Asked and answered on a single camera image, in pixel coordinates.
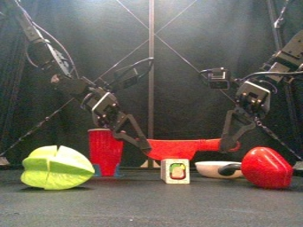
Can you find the red plastic cup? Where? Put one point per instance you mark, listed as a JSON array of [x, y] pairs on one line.
[[103, 153]]

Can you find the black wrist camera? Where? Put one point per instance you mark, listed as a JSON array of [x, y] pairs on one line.
[[126, 77], [219, 78]]

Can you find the red toy pepper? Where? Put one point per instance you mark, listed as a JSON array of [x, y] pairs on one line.
[[266, 168]]

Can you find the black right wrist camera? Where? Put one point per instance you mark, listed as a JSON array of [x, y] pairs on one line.
[[219, 78]]

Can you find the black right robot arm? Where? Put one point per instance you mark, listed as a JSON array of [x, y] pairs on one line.
[[288, 56]]

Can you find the grey frame corner bracket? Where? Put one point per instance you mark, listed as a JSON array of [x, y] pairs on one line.
[[3, 161], [298, 165]]

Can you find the red toy knife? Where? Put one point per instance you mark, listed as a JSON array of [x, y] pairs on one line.
[[174, 147]]

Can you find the yellow object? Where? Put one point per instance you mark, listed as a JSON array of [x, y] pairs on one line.
[[55, 171]]

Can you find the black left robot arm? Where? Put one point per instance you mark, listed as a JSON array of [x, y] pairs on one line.
[[43, 56]]

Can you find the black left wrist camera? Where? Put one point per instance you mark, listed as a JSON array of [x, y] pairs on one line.
[[126, 77]]

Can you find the grey vertical frame pole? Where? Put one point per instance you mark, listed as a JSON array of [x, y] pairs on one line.
[[151, 29]]

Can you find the white toy sushi roll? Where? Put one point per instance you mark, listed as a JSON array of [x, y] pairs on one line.
[[175, 171]]

